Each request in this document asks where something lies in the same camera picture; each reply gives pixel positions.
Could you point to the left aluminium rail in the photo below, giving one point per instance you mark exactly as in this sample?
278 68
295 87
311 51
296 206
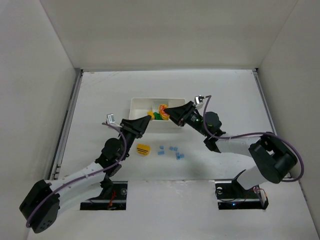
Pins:
56 163

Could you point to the yellow striped lego body brick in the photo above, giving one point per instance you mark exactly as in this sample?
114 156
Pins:
143 149

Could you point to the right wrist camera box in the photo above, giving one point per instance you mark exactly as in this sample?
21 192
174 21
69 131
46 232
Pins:
199 101

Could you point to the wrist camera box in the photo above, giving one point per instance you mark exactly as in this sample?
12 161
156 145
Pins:
199 101
110 119

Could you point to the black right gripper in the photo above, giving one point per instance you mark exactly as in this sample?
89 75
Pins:
186 115

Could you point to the right aluminium rail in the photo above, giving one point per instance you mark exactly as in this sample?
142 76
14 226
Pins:
262 95

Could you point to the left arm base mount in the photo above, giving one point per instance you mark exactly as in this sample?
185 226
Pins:
112 198

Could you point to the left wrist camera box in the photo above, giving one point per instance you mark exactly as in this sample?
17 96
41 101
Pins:
110 119

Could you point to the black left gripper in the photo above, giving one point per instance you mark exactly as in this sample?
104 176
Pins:
130 128

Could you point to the yellow bee lego figure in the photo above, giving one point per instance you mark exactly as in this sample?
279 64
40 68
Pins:
161 111

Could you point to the small green lego brick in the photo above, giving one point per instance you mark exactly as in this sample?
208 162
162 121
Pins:
157 116

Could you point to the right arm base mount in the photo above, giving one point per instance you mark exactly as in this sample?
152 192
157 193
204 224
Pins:
231 196

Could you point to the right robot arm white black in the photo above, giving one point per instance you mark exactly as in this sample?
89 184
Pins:
272 157

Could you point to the white divided plastic container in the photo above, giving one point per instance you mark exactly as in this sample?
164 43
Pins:
139 108

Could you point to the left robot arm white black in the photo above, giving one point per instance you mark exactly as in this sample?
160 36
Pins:
47 199

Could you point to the aluminium rail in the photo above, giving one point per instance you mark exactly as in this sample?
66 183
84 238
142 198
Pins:
262 95
56 163

